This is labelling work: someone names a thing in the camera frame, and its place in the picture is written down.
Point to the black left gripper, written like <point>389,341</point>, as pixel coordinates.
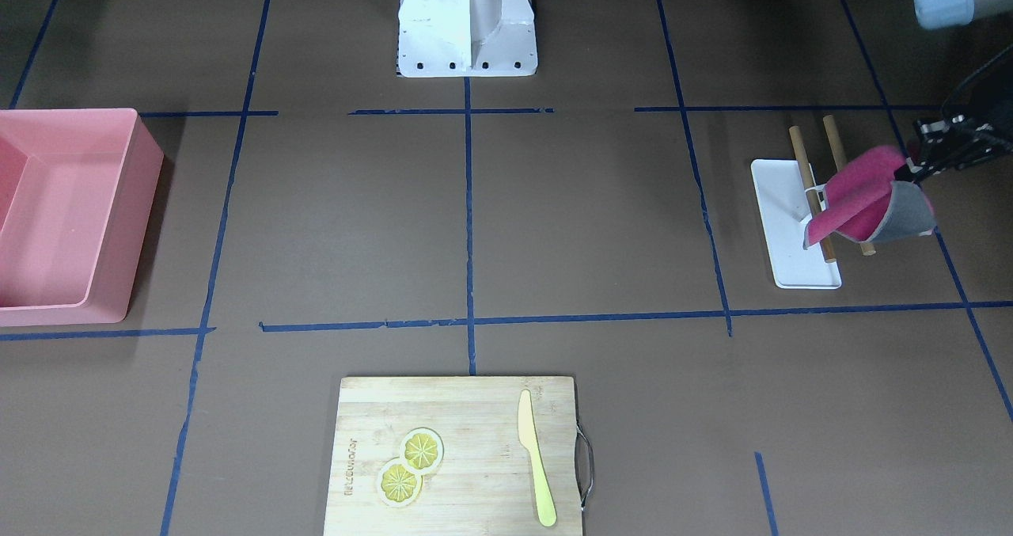
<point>952,150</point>

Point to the pink and grey cloth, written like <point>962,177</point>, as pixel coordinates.
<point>867,204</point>

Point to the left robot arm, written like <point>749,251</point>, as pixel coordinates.
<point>989,87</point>

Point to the outer wooden rack rod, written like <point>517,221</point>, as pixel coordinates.
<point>835,143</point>

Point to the wooden rack rod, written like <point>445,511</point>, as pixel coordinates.
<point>835,143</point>
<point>807,180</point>

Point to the inner wooden rack rod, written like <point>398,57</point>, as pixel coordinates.
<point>807,180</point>

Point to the white rack base tray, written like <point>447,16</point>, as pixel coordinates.
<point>785,212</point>

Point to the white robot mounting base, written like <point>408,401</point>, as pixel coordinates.
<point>466,39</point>

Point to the yellow plastic knife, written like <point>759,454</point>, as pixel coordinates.
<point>527,435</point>

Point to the bamboo cutting board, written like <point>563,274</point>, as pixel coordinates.
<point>483,486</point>

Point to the lemon slice near knife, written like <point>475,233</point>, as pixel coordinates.
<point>422,451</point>

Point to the lemon slice near logo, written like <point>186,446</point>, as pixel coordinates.
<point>397,485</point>

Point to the pink plastic bin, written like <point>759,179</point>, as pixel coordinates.
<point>78,186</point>

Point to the white rack upright bracket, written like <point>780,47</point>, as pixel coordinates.
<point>814,196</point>

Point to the metal cutting board handle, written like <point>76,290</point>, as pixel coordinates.
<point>586,468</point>

